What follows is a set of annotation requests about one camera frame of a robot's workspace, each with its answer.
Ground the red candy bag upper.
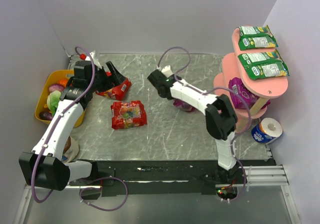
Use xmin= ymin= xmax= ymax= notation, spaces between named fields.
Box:
xmin=95 ymin=77 xmax=132 ymax=101

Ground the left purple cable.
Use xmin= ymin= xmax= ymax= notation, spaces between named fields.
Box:
xmin=31 ymin=46 xmax=130 ymax=212

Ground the toilet paper roll blue wrapper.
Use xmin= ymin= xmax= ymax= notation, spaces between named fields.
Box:
xmin=251 ymin=117 xmax=283 ymax=145

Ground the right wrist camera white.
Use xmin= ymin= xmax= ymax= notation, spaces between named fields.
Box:
xmin=157 ymin=65 xmax=174 ymax=78

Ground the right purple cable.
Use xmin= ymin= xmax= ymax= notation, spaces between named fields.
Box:
xmin=156 ymin=46 xmax=252 ymax=205

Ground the green toy cabbage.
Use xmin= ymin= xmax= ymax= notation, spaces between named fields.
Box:
xmin=46 ymin=90 xmax=61 ymax=116

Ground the yellow basket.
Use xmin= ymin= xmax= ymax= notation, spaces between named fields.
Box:
xmin=34 ymin=69 xmax=74 ymax=126

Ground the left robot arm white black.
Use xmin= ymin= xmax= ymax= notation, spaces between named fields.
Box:
xmin=18 ymin=60 xmax=120 ymax=191

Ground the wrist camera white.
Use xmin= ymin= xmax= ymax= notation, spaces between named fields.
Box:
xmin=79 ymin=50 xmax=102 ymax=70
xmin=157 ymin=65 xmax=174 ymax=78

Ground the red candy bag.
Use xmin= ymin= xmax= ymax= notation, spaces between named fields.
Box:
xmin=95 ymin=77 xmax=132 ymax=101
xmin=110 ymin=100 xmax=147 ymax=130

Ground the purple toy onion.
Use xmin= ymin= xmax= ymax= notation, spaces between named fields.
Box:
xmin=48 ymin=83 xmax=65 ymax=93

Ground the purple toy eggplant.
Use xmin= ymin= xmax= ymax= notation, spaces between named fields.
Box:
xmin=39 ymin=111 xmax=53 ymax=121

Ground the pink three-tier shelf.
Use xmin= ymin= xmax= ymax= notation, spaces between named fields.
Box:
xmin=213 ymin=25 xmax=289 ymax=132

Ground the red candy bag lower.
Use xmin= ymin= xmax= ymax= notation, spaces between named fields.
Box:
xmin=110 ymin=100 xmax=147 ymax=130

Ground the orange toy fruit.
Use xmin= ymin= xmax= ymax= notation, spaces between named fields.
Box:
xmin=58 ymin=78 xmax=69 ymax=88

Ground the purple candy bag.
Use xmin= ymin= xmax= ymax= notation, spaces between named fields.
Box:
xmin=228 ymin=77 xmax=260 ymax=110
xmin=173 ymin=99 xmax=195 ymax=113

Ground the purple cable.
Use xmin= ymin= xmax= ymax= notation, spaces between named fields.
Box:
xmin=156 ymin=46 xmax=252 ymax=205
xmin=31 ymin=46 xmax=130 ymax=212

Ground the aluminium frame rail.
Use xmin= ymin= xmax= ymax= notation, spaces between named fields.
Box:
xmin=23 ymin=165 xmax=290 ymax=190

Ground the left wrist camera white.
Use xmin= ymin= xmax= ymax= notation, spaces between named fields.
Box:
xmin=79 ymin=50 xmax=102 ymax=70

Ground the green candy bag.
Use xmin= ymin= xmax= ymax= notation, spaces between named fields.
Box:
xmin=238 ymin=25 xmax=278 ymax=51
xmin=238 ymin=49 xmax=290 ymax=81

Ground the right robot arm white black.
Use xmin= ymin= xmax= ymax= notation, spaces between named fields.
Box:
xmin=147 ymin=69 xmax=238 ymax=171

